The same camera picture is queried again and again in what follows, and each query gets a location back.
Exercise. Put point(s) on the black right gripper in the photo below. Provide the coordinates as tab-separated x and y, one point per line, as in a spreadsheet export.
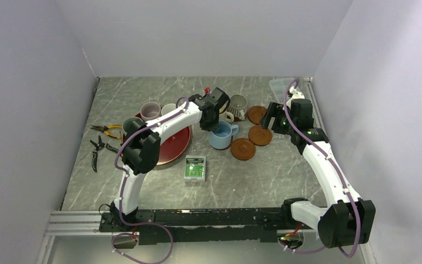
274	110

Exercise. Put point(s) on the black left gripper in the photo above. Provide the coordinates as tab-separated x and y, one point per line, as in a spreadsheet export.
211	127

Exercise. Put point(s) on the cream ribbed ceramic mug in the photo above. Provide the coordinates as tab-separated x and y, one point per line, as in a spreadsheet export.
225	114

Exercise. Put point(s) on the brown wooden coaster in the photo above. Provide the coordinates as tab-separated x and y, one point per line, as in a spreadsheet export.
243	149
256	113
260	136

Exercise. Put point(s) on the grey ribbed ceramic cup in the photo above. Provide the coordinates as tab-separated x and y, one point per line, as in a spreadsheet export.
238	106

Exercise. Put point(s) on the light blue ceramic mug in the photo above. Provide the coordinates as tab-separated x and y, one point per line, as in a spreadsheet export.
222	137

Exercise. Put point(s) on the white ceramic mug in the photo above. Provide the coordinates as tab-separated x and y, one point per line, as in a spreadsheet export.
168	108

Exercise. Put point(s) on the mauve ceramic mug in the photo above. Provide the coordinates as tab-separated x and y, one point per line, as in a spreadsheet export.
150	111

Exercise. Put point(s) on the grey-green ceramic mug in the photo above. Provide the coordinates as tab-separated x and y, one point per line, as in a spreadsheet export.
132	124

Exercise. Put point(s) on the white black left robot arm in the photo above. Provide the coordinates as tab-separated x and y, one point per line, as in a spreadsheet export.
139	153

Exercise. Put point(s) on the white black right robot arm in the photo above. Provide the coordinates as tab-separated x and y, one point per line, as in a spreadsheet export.
347	220

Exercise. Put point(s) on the clear plastic organizer box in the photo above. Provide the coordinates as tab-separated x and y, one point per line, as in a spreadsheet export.
278	87

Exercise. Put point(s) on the green label plastic box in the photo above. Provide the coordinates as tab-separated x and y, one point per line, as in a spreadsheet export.
195	169

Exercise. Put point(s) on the dark red round tray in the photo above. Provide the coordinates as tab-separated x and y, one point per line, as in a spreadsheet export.
174	147

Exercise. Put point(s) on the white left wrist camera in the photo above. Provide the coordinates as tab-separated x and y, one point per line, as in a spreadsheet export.
207	91

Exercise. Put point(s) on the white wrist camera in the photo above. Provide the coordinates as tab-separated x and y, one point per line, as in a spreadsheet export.
293	94
207	91

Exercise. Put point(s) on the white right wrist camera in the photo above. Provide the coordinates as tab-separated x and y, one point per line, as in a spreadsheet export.
293	94

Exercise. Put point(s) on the aluminium frame rail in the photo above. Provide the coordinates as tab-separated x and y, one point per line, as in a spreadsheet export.
347	109

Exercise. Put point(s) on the yellow handled needle-nose pliers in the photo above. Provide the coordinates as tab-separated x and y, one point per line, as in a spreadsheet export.
106	130

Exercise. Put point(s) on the black wire stripper tool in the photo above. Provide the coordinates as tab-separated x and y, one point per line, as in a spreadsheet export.
99	145

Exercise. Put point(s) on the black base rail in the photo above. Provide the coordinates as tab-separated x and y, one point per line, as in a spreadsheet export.
264	224

